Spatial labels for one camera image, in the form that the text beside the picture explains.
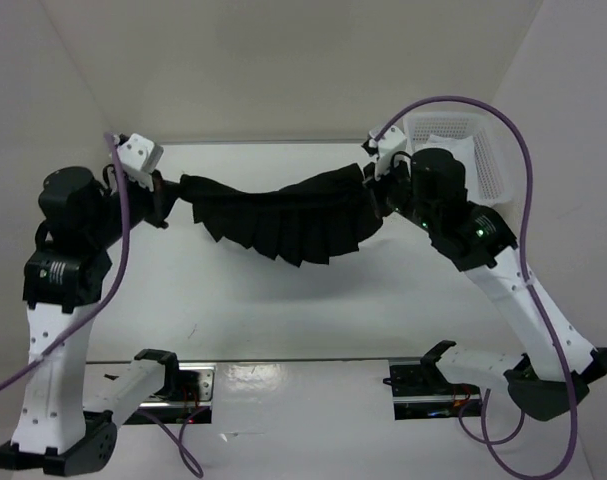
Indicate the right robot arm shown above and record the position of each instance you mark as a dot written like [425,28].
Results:
[428,189]

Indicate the white folded cloth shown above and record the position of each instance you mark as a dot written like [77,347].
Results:
[461,149]

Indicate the white plastic lattice basket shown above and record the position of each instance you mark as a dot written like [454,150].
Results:
[486,177]

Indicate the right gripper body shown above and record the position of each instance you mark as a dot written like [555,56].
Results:
[392,190]

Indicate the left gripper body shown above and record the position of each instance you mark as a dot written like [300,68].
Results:
[158,213]

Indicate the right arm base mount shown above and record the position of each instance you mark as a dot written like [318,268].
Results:
[414,398]

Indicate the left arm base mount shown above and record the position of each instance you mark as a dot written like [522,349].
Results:
[191,400]

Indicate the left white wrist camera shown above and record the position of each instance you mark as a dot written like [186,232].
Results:
[139,158]

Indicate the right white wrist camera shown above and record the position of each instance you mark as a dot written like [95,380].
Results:
[381,144]

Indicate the black pleated skirt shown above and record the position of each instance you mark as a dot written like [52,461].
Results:
[325,216]

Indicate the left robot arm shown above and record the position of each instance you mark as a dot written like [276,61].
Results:
[58,432]

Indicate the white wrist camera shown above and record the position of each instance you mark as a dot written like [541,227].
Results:
[381,144]
[139,158]

